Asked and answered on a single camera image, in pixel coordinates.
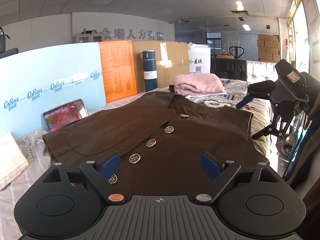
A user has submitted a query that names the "brown leather jacket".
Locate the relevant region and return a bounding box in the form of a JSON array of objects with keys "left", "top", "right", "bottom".
[{"left": 43, "top": 92, "right": 266, "bottom": 196}]

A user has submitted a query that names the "cream knitted sweater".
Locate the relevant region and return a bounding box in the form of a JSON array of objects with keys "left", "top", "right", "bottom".
[{"left": 0, "top": 132, "right": 29, "bottom": 190}]

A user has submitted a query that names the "pink folded knit garment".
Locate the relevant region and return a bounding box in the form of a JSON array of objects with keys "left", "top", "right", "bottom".
[{"left": 173, "top": 73, "right": 225, "bottom": 96}]

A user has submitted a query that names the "stacked cardboard boxes far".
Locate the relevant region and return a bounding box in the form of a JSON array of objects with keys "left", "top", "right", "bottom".
[{"left": 257, "top": 34, "right": 280, "bottom": 63}]

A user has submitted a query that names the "white bag with QR code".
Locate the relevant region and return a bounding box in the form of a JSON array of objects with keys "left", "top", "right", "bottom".
[{"left": 187, "top": 42, "right": 211, "bottom": 74}]

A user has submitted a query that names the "smartphone with red screen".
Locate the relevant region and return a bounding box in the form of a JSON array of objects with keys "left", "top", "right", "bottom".
[{"left": 43, "top": 99, "right": 88, "bottom": 132}]

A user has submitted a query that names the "brown cardboard box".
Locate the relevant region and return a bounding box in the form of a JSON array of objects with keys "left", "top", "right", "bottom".
[{"left": 132, "top": 41, "right": 189, "bottom": 93}]

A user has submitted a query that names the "dark blue thermos bottle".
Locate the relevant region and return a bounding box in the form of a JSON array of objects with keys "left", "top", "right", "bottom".
[{"left": 141, "top": 50, "right": 158, "bottom": 92}]

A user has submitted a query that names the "orange printed box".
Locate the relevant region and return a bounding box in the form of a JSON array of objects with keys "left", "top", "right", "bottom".
[{"left": 99, "top": 40, "right": 137, "bottom": 102}]

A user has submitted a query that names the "large light blue box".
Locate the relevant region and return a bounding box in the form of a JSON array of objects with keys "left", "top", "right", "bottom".
[{"left": 1, "top": 43, "right": 106, "bottom": 140}]

